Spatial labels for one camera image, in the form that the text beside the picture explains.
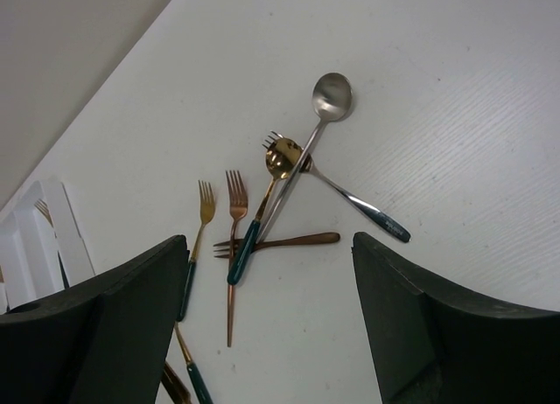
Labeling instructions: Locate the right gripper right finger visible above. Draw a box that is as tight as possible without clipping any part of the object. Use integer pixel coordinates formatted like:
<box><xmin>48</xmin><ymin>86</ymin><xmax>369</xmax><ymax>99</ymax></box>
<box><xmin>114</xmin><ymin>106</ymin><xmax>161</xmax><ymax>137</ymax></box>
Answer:
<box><xmin>352</xmin><ymin>233</ymin><xmax>559</xmax><ymax>403</ymax></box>

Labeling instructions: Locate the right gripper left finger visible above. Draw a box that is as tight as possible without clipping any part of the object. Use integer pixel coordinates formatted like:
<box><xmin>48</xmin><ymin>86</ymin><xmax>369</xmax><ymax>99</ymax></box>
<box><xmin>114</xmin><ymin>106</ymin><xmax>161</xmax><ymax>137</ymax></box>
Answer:
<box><xmin>1</xmin><ymin>235</ymin><xmax>188</xmax><ymax>403</ymax></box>

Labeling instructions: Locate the gold knife green handle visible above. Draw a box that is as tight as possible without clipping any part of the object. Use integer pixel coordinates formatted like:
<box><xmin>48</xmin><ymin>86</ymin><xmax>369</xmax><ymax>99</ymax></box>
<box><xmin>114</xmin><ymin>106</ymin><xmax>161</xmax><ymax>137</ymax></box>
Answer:
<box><xmin>161</xmin><ymin>362</ymin><xmax>192</xmax><ymax>404</ymax></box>

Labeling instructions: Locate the silver fork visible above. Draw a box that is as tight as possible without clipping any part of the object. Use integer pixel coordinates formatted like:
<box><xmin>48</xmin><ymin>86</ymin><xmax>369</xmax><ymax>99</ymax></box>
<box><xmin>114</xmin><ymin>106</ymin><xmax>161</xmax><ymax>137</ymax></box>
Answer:
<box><xmin>263</xmin><ymin>131</ymin><xmax>411</xmax><ymax>243</ymax></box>

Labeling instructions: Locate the white cutlery tray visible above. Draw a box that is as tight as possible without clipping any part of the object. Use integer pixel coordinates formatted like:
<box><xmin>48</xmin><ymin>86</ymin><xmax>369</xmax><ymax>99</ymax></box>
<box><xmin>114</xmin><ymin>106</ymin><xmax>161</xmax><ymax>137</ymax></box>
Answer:
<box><xmin>1</xmin><ymin>179</ymin><xmax>95</xmax><ymax>313</ymax></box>

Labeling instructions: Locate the dark copper fork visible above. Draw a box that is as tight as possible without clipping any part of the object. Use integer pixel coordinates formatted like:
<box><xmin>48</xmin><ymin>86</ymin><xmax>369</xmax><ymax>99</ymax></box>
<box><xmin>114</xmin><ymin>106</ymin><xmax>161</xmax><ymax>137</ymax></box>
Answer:
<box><xmin>213</xmin><ymin>232</ymin><xmax>341</xmax><ymax>259</ymax></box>

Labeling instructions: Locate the silver round spoon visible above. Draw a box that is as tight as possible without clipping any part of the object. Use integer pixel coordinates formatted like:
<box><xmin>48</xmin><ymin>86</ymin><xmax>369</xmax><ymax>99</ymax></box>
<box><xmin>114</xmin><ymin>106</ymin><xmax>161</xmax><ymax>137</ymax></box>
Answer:
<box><xmin>256</xmin><ymin>72</ymin><xmax>354</xmax><ymax>241</ymax></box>

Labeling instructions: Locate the gold spoon green handle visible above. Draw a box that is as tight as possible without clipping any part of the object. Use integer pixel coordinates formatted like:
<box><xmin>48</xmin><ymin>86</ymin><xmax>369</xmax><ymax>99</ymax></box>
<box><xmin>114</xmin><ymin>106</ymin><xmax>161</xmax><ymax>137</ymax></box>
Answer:
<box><xmin>227</xmin><ymin>137</ymin><xmax>304</xmax><ymax>286</ymax></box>

